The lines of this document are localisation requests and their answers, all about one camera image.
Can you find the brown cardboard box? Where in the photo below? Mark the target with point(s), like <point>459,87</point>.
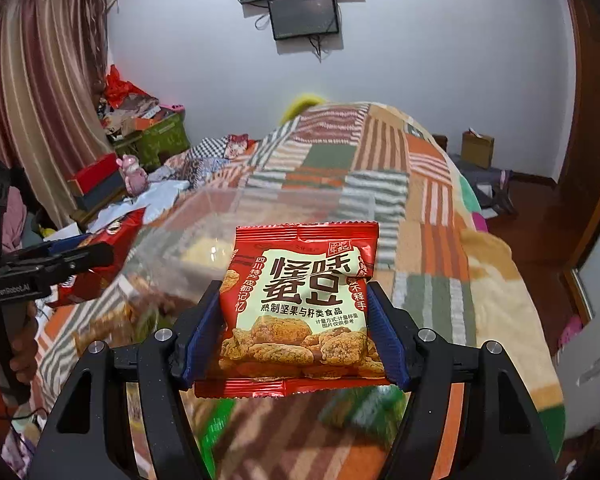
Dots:
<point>477,150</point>

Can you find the white door panel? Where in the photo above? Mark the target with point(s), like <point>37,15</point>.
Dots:
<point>597,335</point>

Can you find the pink plush toy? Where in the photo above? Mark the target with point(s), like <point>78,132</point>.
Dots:
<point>134,175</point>

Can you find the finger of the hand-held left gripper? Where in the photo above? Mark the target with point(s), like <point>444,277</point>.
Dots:
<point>87,259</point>
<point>67,244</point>

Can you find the yellow padded tube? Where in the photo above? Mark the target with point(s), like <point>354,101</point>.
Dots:
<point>300,102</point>

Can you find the pink garment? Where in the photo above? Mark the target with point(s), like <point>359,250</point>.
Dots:
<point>15,215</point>

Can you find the red plastic bag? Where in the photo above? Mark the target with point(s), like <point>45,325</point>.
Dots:
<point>122,87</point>

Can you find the person's left hand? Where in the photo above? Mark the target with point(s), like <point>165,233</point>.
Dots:
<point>25,345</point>

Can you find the striped patchwork blanket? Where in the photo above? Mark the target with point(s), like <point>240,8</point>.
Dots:
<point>380,160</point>

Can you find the yellow green fleece blanket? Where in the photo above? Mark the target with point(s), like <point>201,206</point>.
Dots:
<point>510,285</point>

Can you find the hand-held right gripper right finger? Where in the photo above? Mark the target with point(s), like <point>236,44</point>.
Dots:
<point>382,325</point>

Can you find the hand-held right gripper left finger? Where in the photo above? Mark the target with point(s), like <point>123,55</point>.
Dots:
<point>207,317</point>

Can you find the clear plastic container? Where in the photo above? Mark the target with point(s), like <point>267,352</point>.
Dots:
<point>190,255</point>

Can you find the white cloth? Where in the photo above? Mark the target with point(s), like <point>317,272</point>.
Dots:
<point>165,191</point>

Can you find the green storage box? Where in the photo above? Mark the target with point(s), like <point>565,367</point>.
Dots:
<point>165,140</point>

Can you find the wooden door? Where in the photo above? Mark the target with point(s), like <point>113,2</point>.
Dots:
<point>587,110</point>

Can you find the floral patterned quilt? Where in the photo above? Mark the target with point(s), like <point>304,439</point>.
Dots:
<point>200,167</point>

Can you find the red chip packet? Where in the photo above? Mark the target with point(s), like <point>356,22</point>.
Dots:
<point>125,232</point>

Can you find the small black wall monitor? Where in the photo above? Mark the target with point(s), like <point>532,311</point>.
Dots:
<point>305,15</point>

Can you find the dark grey box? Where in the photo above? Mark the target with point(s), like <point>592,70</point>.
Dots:
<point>100,195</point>

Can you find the red box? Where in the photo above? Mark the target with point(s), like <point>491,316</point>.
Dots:
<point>95,172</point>

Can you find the striped curtain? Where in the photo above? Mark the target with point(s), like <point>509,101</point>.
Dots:
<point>35,90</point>

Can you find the orange cardboard box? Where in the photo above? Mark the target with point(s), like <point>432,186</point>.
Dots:
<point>147,122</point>

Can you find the checkered cloth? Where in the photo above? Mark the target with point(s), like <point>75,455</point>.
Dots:
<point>210,150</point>

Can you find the red bean snack packet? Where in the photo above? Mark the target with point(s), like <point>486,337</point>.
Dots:
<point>295,305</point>

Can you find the grey bag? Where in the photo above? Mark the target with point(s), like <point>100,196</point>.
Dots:
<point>480,180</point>

